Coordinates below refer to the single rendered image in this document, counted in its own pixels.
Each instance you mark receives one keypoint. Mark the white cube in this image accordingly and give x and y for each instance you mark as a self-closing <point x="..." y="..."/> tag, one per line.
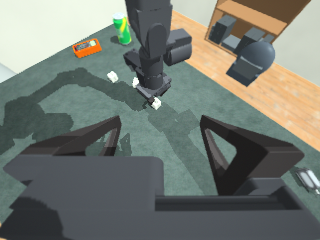
<point x="156" y="104"/>
<point x="112" y="76"/>

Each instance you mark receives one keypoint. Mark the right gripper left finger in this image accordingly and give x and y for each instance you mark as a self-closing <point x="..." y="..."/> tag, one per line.
<point x="74" y="143"/>

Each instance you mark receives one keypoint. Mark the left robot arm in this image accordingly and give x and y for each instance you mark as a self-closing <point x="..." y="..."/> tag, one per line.
<point x="153" y="29"/>

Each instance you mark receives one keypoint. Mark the green and yellow drink can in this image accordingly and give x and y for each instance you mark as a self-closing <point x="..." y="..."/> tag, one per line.
<point x="121" y="26"/>

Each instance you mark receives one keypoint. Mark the orange multimeter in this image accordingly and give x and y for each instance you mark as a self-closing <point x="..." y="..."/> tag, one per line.
<point x="86" y="48"/>

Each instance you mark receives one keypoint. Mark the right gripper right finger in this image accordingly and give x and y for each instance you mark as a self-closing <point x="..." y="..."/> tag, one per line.
<point x="257" y="155"/>

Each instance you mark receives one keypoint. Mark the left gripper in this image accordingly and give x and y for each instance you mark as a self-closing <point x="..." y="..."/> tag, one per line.
<point x="155" y="86"/>

